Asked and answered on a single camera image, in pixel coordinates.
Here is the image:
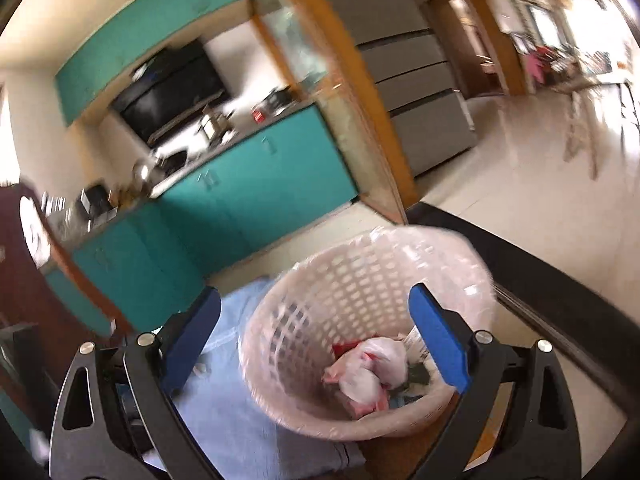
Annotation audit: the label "round steel lid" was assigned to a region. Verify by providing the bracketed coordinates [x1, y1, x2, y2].
[130, 159, 154, 186]

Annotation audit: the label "teal base cabinets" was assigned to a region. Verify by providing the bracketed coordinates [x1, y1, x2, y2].
[44, 102, 362, 337]

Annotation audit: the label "teal wall cabinets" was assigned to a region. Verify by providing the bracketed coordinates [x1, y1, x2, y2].
[53, 0, 274, 129]

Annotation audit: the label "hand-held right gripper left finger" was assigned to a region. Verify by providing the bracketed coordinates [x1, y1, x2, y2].
[49, 286, 223, 480]

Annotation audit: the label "stainless steel pot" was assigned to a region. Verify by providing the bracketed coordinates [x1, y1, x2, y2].
[199, 104, 236, 141]

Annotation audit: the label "carved wooden chair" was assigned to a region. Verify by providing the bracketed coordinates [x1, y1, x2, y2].
[0, 182, 502, 480]

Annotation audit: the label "wood-framed glass partition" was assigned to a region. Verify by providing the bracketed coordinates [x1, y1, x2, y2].
[249, 0, 419, 226]

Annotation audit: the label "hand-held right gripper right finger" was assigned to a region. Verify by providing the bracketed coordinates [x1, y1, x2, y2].
[408, 282, 584, 480]

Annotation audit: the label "black range hood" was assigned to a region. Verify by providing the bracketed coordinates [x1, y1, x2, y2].
[110, 39, 232, 149]

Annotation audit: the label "black lidded pot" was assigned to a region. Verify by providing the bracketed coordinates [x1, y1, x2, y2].
[262, 87, 294, 111]

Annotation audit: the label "black wok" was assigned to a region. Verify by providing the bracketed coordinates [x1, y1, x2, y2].
[152, 149, 189, 176]

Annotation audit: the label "grey refrigerator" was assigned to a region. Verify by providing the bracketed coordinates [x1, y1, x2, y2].
[299, 0, 479, 179]

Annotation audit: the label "brown wooden door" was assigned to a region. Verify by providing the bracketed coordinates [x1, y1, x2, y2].
[427, 0, 507, 99]

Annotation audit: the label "pink printed plastic bag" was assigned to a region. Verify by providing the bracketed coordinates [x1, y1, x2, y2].
[323, 337, 409, 387]

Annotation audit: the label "blue striped towel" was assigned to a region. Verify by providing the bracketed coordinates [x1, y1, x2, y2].
[144, 279, 367, 479]

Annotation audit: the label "grey kitchen countertop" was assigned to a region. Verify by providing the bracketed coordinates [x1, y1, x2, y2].
[40, 97, 322, 272]

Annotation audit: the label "black countertop appliance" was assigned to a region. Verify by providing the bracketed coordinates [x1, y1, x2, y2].
[79, 184, 114, 216]

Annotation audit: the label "dark green vegetable scraps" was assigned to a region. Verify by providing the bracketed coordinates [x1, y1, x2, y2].
[399, 359, 437, 397]

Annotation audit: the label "white plastic lattice basket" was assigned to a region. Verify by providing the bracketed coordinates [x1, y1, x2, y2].
[238, 224, 499, 444]

